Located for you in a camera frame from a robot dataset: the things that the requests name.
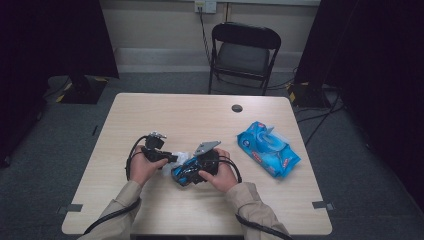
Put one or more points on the blue toy car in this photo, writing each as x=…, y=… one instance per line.
x=183, y=173

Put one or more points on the grey tape piece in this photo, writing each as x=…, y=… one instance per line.
x=71, y=208
x=321, y=205

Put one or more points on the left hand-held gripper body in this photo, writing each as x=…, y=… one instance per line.
x=153, y=146

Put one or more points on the white wet wipe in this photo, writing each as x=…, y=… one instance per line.
x=178, y=158

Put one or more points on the black folding chair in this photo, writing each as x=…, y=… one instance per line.
x=245, y=35

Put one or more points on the black stand base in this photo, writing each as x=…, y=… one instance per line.
x=306, y=96
x=83, y=93

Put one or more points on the white wall socket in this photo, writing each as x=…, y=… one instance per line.
x=205, y=6

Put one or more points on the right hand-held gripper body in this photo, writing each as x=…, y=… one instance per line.
x=208, y=161

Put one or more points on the person's left hand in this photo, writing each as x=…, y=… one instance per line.
x=143, y=170

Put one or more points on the black curtain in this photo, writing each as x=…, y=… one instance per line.
x=50, y=50
x=376, y=66

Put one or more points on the blue wet wipes pack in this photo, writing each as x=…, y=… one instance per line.
x=266, y=153

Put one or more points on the person's right hand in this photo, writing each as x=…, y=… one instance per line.
x=225, y=176

